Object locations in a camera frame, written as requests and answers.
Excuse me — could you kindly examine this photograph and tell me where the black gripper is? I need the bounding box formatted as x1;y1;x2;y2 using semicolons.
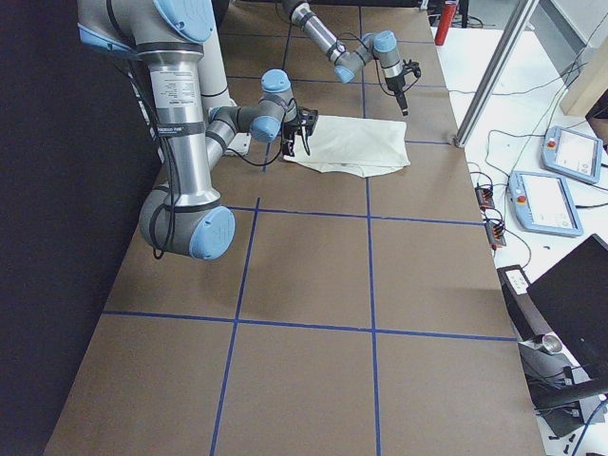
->
282;107;309;157
385;74;409;116

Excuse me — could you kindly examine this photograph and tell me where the cream long-sleeve cat shirt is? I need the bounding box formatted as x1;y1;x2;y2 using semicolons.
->
284;115;410;178

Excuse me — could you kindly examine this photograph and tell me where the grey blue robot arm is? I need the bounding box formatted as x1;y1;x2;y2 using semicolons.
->
275;1;421;116
78;1;317;260

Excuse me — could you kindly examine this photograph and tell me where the red cylinder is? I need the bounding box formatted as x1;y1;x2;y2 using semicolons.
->
434;0;459;47

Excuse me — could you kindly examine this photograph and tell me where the orange black connector block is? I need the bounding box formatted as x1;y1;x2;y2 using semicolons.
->
474;185;495;210

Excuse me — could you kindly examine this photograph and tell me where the near teach pendant tablet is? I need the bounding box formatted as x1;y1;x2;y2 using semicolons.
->
507;171;583;238

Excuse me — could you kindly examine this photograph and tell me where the teach pendant tablet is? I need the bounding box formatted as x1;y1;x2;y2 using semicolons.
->
541;125;603;184
507;171;583;238

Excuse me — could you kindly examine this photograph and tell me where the far teach pendant tablet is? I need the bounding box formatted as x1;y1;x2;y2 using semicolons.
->
541;125;603;184

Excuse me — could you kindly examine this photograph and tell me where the black remote box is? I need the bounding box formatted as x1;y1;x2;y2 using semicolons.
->
497;265;553;341

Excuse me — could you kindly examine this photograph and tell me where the black monitor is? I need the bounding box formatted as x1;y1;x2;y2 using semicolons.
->
527;234;607;409

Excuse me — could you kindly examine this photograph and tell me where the metal cup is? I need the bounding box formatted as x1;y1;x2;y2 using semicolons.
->
519;333;563;356

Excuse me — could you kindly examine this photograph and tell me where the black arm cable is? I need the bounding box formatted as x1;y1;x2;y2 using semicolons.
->
332;31;419;96
94;42;314;260

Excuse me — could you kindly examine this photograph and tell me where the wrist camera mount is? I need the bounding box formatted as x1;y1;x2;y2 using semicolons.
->
298;106;318;139
402;59;422;80

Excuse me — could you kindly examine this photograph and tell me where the white camera post base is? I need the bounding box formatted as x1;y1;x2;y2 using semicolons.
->
189;0;253;158

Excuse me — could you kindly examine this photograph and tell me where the aluminium frame post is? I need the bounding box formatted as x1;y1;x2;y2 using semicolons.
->
453;0;540;148

